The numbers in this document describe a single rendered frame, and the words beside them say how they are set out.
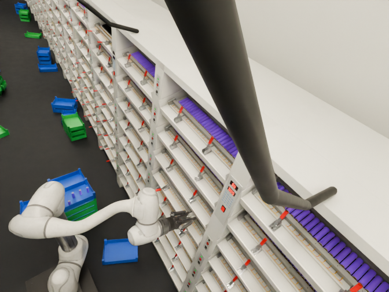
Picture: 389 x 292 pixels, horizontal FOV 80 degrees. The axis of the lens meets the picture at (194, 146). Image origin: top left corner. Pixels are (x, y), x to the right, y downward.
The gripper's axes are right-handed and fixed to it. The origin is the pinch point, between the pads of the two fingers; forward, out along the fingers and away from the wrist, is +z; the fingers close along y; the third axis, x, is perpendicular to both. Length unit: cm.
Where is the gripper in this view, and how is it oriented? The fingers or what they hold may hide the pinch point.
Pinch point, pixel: (193, 215)
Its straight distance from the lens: 146.5
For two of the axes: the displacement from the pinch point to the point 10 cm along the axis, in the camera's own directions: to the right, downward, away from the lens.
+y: -5.5, -6.1, 5.7
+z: 7.6, -0.8, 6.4
